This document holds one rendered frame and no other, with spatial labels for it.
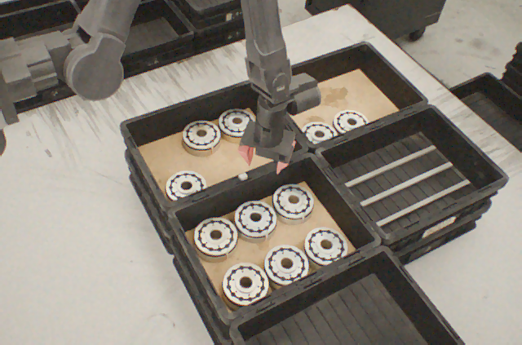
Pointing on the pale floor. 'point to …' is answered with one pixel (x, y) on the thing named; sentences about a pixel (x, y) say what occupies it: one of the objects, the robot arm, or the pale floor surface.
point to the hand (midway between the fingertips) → (264, 165)
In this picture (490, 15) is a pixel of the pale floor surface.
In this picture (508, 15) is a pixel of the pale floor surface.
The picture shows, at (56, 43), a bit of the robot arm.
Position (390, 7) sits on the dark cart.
